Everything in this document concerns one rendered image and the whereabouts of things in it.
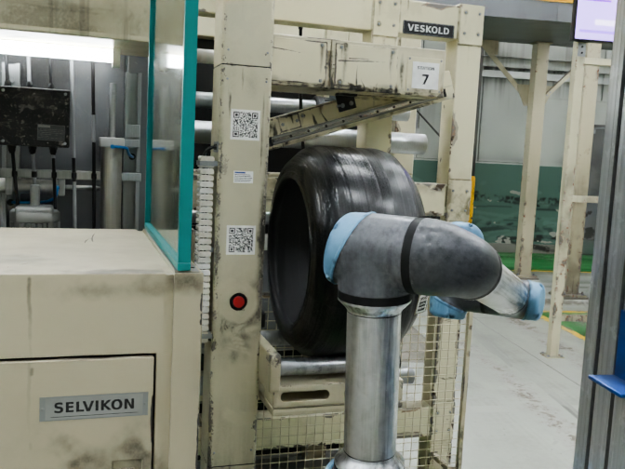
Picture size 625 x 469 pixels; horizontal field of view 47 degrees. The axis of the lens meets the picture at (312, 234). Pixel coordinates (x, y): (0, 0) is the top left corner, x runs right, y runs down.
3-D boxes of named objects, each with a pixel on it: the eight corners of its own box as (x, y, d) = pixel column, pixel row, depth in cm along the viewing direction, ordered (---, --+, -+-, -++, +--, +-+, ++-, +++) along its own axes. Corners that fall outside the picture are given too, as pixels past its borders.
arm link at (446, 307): (476, 323, 140) (484, 266, 140) (421, 314, 145) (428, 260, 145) (486, 322, 147) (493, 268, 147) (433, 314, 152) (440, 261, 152)
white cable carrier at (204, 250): (194, 343, 186) (200, 155, 180) (192, 338, 190) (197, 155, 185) (211, 342, 187) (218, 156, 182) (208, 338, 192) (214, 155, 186)
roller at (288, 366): (270, 366, 189) (273, 380, 186) (272, 355, 186) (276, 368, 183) (392, 360, 200) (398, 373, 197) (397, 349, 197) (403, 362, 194)
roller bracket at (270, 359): (269, 394, 180) (271, 355, 179) (235, 350, 218) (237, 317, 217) (282, 393, 181) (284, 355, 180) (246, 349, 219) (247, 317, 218)
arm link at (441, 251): (492, 216, 100) (550, 275, 142) (417, 209, 105) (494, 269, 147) (479, 299, 98) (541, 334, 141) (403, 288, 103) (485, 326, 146)
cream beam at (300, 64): (254, 84, 207) (256, 31, 205) (235, 89, 230) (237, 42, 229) (445, 99, 226) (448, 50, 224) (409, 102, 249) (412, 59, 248)
